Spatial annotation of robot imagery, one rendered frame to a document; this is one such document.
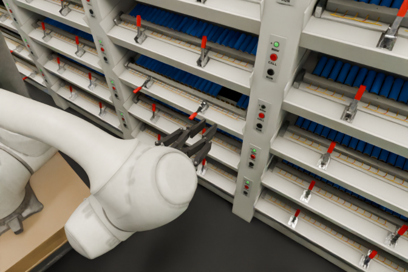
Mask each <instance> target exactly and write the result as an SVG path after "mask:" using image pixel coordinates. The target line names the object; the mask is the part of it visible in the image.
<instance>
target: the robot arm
mask: <svg viewBox="0 0 408 272"><path fill-rule="evenodd" d="M205 124H206V119H203V120H201V121H200V122H199V123H197V124H196V125H192V126H191V127H186V130H185V129H183V128H182V127H180V128H178V129H177V130H176V131H174V132H173V133H171V134H169V135H168V136H167V137H165V138H163V139H162V140H158V141H155V146H153V145H150V144H147V143H144V142H142V141H140V140H138V139H137V138H135V139H131V140H122V139H119V138H115V137H113V136H111V135H110V134H108V133H107V132H105V131H103V130H101V129H100V128H98V127H96V126H94V125H93V124H91V123H89V122H87V121H85V120H83V119H81V118H79V117H77V116H75V115H72V114H70V113H68V112H65V111H63V110H60V109H57V108H55V107H52V106H49V105H46V104H43V103H40V102H38V101H35V100H32V98H31V96H30V94H29V92H28V90H27V88H26V85H25V84H24V81H23V79H22V77H21V74H20V72H19V70H18V68H17V66H16V64H15V60H14V59H13V57H12V54H11V52H10V50H9V48H8V45H7V43H6V41H5V39H4V37H3V35H2V33H1V30H0V236H1V235H2V234H4V233H5V232H7V231H8V230H10V229H11V230H12V231H13V232H14V233H15V234H16V235H17V234H21V233H22V232H23V231H24V228H23V225H22V221H24V220H25V219H27V218H28V217H30V216H32V215H34V214H36V213H38V212H40V211H42V210H43V208H44V205H43V204H42V203H41V202H39V201H38V199H37V197H36V195H35V193H34V192H33V190H32V188H31V186H30V180H29V179H30V177H31V175H33V174H34V173H35V172H36V171H37V170H38V169H40V168H41V167H42V166H43V165H44V164H46V163H47V162H48V161H49V160H50V159H51V158H52V157H53V156H54V155H55V154H56V153H57V152H58V150H60V151H61V152H63V153H65V154H66V155H68V156H69V157H70V158H72V159H73V160H75V161H76V162H77V163H78V164H79V165H80V166H81V167H82V168H83V169H84V170H85V171H86V173H87V175H88V177H89V180H90V193H91V195H90V196H89V197H88V198H87V199H86V200H85V201H83V202H82V203H81V204H80V205H79V206H78V208H77V209H76V210H75V211H74V212H73V214H72V215H71V216H70V218H69V219H68V221H67V222H66V224H65V226H64V230H65V233H66V237H67V239H68V241H69V243H70V245H71V246H72V248H73V249H74V250H75V251H77V252H78V253H80V254H81V255H82V256H84V257H86V258H88V259H94V258H96V257H99V256H101V255H103V254H104V253H106V252H108V251H110V250H111V249H113V248H115V247H116V246H117V245H118V244H119V243H120V242H121V241H125V240H126V239H127V238H128V237H130V236H131V235H133V233H135V232H137V231H147V230H152V229H154V228H158V227H160V226H163V225H165V224H167V223H169V222H171V221H172V220H174V219H176V218H177V217H178V216H179V215H181V214H182V213H183V212H184V211H185V210H186V209H187V207H188V205H189V203H190V201H191V199H192V198H193V195H194V193H195V191H196V189H197V173H196V171H197V170H198V166H199V164H200V163H201V162H202V160H203V159H204V158H205V157H206V155H207V154H208V152H209V151H210V150H211V145H212V142H211V140H212V139H213V135H214V134H215V133H216V129H217V124H216V123H214V124H213V125H212V126H211V127H210V128H209V129H208V130H207V131H206V132H205V133H204V134H202V139H200V140H199V141H197V142H195V143H194V144H192V145H191V146H190V147H186V148H184V149H181V147H182V146H183V145H184V144H185V142H186V141H187V139H188V138H189V136H190V138H193V137H195V136H196V135H197V134H198V133H199V132H200V131H201V130H202V129H203V128H205ZM172 143H173V144H172ZM171 144H172V145H171ZM169 145H171V146H170V147H168V146H169ZM198 151H199V153H198V154H197V155H196V156H195V158H194V159H192V160H190V157H191V156H192V155H194V154H195V153H197V152H198Z"/></svg>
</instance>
